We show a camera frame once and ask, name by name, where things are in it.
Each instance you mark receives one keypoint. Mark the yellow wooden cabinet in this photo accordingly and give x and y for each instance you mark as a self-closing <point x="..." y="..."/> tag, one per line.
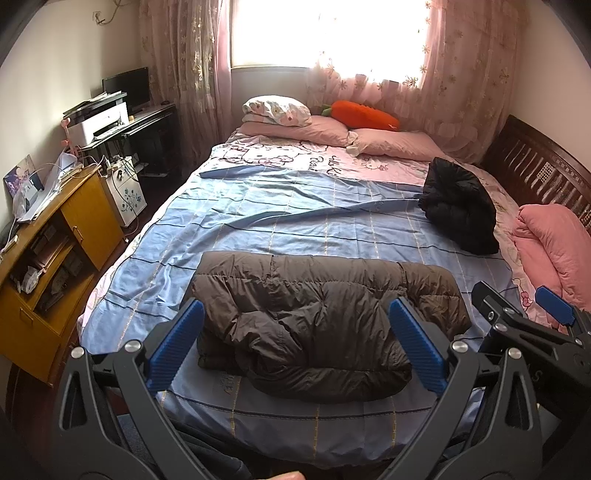
<point x="78" y="217"/>

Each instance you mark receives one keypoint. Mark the pink printed bed sheet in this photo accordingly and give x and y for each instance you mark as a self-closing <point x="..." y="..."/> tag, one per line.
<point x="277" y="154"/>

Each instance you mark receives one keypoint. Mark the pink floral lace curtain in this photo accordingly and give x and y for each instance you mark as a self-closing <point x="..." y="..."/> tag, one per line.
<point x="194" y="69"/>
<point x="471" y="78"/>

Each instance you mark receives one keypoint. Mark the white floral pillow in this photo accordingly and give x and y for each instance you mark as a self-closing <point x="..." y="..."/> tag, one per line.
<point x="277" y="108"/>

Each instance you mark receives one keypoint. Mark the dark wooden headboard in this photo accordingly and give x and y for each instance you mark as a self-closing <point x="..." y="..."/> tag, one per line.
<point x="531" y="157"/>

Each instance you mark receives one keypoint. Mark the black puffer jacket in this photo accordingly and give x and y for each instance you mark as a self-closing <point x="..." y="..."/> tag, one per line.
<point x="457" y="203"/>

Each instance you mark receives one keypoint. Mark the orange carrot plush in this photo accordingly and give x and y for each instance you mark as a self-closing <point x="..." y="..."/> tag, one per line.
<point x="364" y="115"/>

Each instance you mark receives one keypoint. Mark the white power strip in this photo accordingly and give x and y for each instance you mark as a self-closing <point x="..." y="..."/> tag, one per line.
<point x="110" y="165"/>

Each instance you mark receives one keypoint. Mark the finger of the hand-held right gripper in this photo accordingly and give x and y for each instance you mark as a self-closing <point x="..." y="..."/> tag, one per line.
<point x="517" y="321"/>
<point x="554" y="305"/>

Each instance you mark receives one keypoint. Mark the clear plastic bag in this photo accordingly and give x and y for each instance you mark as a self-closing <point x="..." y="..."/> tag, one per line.
<point x="55" y="177"/>

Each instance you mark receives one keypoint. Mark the photo frame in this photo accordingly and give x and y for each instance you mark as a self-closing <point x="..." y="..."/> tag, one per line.
<point x="18" y="175"/>

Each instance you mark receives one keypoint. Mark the person's left hand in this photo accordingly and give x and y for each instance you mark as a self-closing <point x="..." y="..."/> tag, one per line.
<point x="288" y="475"/>

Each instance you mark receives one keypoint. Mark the white printer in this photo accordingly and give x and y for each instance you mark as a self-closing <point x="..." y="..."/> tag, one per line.
<point x="99" y="124"/>

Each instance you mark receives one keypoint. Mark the window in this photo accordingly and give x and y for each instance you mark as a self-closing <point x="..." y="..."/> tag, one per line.
<point x="323" y="32"/>

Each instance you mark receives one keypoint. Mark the blue striped bed sheet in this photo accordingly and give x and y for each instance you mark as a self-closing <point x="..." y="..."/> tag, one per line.
<point x="286" y="217"/>

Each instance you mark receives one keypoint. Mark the small white floral cabinet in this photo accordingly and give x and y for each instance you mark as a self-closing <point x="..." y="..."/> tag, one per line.
<point x="127" y="198"/>

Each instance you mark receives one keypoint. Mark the black computer monitor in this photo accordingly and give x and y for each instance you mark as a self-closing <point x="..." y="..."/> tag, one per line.
<point x="131" y="85"/>

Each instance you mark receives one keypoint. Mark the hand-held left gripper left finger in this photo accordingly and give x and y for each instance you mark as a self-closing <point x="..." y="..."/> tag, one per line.
<point x="178" y="341"/>

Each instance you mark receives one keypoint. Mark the grey document tray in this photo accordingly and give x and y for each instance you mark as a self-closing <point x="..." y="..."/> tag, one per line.
<point x="92" y="104"/>

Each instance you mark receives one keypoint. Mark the brown puffer jacket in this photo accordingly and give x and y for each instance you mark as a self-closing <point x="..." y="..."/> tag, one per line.
<point x="323" y="300"/>

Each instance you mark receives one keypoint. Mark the small white cloth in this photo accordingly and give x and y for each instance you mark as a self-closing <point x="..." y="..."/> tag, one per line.
<point x="354" y="145"/>

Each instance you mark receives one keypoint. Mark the black computer desk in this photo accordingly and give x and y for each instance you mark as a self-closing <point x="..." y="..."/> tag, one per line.
<point x="152" y="120"/>

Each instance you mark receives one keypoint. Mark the pink pillow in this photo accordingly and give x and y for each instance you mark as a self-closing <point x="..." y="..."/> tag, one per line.
<point x="397" y="143"/>
<point x="304" y="131"/>

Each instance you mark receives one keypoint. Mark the pink folded quilt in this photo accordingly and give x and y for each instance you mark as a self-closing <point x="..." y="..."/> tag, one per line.
<point x="554" y="244"/>

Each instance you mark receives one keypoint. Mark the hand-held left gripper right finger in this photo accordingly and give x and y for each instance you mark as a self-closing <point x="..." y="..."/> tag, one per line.
<point x="415" y="344"/>

